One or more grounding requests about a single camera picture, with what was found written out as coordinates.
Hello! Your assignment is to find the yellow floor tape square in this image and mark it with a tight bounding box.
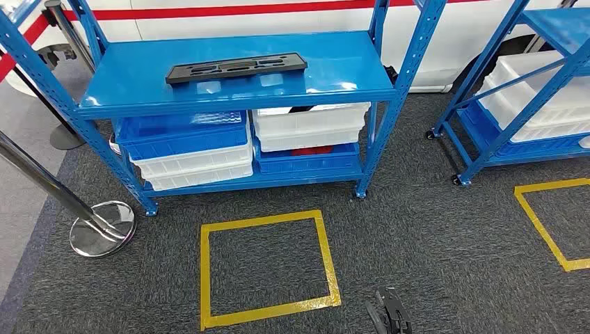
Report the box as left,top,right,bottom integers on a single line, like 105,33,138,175
199,209,342,331

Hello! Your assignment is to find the white car red stripe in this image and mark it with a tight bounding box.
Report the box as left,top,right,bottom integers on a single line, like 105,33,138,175
0,0,590,95

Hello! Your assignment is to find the chrome stanchion post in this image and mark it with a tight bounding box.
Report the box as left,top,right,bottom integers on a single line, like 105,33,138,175
0,130,137,258

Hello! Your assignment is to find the black pole stanchion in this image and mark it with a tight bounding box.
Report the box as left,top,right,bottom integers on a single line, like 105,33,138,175
0,49,87,151

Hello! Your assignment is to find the red item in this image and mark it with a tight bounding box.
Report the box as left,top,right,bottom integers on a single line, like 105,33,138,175
291,145,334,157

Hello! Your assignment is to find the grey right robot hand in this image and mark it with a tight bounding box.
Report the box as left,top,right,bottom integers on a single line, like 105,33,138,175
365,287,413,334

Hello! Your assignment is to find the blue plastic crate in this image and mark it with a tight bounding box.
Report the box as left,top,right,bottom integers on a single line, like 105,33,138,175
253,138,361,176
457,102,590,160
115,110,250,161

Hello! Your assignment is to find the black plastic frame part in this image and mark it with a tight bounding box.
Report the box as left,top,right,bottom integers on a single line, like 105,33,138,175
165,51,308,86

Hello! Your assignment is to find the blue steel shelf rack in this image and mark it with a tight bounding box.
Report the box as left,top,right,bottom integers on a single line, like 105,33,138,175
424,0,590,188
0,0,448,218

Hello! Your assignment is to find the red barrier belt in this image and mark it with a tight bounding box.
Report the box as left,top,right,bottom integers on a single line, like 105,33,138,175
0,13,51,84

